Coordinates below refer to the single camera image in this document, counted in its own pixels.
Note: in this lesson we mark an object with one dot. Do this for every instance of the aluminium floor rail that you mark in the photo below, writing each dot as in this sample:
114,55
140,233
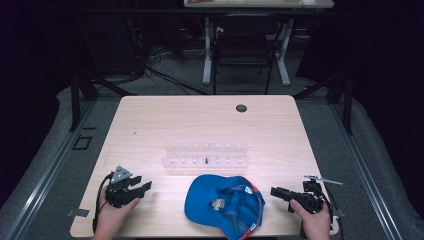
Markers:
370,180
43,180

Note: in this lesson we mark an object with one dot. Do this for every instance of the black square tape outline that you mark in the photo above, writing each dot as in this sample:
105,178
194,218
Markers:
82,142

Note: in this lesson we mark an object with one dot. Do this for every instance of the black chair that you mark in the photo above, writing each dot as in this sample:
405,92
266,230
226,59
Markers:
243,46

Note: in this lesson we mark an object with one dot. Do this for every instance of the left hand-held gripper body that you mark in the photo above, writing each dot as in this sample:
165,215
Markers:
117,191

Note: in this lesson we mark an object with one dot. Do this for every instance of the grey tape strip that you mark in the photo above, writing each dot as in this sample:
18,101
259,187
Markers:
77,212

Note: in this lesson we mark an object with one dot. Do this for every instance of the dark round table grommet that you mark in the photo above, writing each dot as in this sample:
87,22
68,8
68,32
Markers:
241,108

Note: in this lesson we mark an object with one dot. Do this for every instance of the blue baseball cap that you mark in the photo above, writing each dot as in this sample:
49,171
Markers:
216,200

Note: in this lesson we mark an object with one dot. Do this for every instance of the black metal stand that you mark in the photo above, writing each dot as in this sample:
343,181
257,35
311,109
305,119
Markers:
343,93
80,90

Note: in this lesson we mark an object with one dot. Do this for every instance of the person's left hand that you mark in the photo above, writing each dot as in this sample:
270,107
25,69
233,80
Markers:
111,216

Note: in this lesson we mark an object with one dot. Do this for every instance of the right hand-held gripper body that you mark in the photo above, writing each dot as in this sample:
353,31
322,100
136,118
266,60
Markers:
311,198

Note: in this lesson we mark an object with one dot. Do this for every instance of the white-legged desk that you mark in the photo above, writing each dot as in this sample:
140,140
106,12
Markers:
253,3

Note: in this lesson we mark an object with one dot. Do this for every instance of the clear acrylic peg rack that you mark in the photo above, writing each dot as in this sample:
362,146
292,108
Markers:
206,155

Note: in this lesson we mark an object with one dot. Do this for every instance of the person's right hand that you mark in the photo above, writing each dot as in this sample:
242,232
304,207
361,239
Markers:
313,221

